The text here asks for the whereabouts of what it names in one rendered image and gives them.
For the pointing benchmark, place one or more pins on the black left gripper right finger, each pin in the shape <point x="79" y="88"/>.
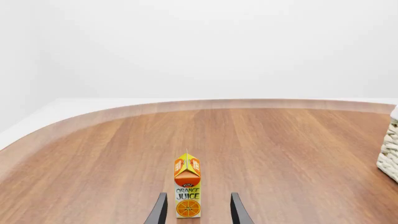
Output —
<point x="238" y="212"/>

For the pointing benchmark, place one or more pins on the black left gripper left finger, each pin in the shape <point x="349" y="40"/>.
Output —
<point x="159" y="211"/>

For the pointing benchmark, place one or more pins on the white woven basket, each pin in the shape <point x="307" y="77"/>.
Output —
<point x="390" y="149"/>

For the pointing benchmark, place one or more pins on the orange juice carton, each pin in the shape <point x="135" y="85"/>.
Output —
<point x="187" y="186"/>

